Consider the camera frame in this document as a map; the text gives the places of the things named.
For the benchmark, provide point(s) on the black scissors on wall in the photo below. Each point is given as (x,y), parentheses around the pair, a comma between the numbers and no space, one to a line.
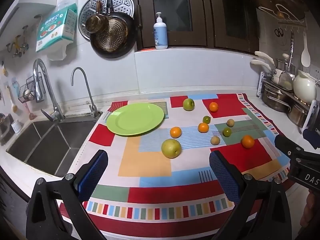
(279,32)

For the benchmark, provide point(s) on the large orange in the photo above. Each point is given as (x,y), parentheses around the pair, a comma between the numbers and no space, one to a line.
(247,141)

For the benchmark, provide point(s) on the steel spatula hanging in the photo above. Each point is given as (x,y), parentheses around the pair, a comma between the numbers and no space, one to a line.
(286,78)

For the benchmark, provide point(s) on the large yellow-green pear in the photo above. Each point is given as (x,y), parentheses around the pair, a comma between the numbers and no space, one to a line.
(171,148)

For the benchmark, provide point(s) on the round steel steamer tray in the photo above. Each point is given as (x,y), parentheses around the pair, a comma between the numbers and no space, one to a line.
(89,9)

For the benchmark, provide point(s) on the stainless steel sink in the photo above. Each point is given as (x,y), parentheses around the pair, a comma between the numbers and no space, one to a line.
(52,146)

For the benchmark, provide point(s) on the black wire sponge basket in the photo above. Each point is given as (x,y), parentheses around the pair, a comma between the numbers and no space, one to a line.
(27,91)

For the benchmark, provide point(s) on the cream pan handle upper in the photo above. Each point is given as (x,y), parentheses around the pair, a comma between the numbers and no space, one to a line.
(263,57)

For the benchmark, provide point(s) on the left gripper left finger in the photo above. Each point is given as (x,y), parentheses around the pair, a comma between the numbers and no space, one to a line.
(44,220)

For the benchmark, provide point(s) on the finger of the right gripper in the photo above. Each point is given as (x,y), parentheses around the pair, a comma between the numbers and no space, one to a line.
(288,147)

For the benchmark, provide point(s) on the green apple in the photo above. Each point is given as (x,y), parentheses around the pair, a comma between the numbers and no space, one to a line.
(188,104)

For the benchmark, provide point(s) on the teal tissue box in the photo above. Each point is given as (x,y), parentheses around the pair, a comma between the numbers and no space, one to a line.
(57,31)

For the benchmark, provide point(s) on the black frying pan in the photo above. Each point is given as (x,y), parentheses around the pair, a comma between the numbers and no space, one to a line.
(118,38)

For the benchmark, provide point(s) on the green plate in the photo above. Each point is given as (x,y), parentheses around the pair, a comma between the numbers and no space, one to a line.
(135,119)

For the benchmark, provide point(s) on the white blue soap bottle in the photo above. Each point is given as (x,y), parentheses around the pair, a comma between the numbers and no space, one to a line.
(160,33)

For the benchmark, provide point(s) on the small orange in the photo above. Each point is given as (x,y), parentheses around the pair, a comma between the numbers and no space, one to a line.
(203,127)

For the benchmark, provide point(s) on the white ceramic jug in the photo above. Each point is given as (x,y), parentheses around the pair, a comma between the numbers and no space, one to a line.
(304,87)

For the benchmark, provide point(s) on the operator hand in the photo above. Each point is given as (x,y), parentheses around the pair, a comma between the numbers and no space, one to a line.
(311,208)

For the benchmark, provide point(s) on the white rice spoon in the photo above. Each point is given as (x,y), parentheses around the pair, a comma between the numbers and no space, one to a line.
(305,56)

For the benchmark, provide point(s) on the white dish rack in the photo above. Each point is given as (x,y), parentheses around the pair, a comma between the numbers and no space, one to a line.
(312,107)

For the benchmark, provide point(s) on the small green lime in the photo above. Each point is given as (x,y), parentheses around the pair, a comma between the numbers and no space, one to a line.
(227,131)
(206,119)

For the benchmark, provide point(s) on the dark wooden window frame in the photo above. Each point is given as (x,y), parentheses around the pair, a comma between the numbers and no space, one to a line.
(220,24)

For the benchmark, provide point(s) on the small tan fruit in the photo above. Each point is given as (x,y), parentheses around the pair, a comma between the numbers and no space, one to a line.
(230,122)
(215,140)

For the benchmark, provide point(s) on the small brass saucepan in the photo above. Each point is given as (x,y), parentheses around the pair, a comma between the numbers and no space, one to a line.
(98,22)

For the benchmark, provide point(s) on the colourful patchwork table cloth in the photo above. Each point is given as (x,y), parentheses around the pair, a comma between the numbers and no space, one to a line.
(158,183)

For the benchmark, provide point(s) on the steel pot lower rack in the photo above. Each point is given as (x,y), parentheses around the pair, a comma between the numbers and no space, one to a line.
(276,99)

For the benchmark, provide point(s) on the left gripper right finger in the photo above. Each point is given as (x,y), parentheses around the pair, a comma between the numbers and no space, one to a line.
(261,208)

